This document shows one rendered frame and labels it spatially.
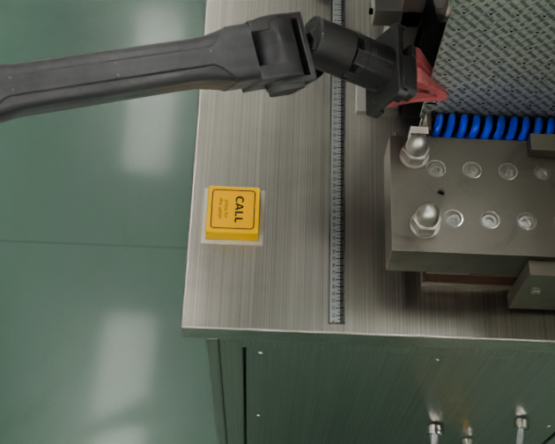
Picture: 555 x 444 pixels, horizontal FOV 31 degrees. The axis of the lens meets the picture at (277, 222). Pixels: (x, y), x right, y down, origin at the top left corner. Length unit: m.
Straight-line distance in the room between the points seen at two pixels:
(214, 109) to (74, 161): 1.06
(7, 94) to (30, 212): 1.42
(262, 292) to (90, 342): 1.00
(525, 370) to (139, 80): 0.71
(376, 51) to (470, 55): 0.11
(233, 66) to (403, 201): 0.29
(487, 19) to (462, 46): 0.05
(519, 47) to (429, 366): 0.47
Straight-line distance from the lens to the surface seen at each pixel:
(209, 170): 1.37
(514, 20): 1.14
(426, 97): 1.24
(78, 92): 1.01
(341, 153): 1.38
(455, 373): 1.44
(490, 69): 1.21
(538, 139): 1.27
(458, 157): 1.25
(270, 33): 1.10
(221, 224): 1.30
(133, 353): 2.22
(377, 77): 1.17
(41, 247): 2.35
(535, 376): 1.47
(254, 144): 1.39
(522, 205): 1.24
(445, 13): 1.11
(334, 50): 1.14
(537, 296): 1.28
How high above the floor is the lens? 2.09
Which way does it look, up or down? 64 degrees down
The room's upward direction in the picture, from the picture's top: 3 degrees clockwise
